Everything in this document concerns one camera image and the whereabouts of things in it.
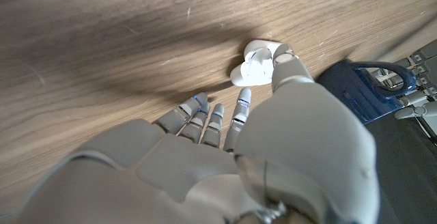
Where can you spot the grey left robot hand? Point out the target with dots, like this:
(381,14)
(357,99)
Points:
(421,80)

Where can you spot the white AirPods case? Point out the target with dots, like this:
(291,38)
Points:
(252,72)

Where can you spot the dark blue ceramic mug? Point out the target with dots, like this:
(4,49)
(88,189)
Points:
(355,91)

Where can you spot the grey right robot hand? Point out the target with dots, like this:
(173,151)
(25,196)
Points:
(239,169)

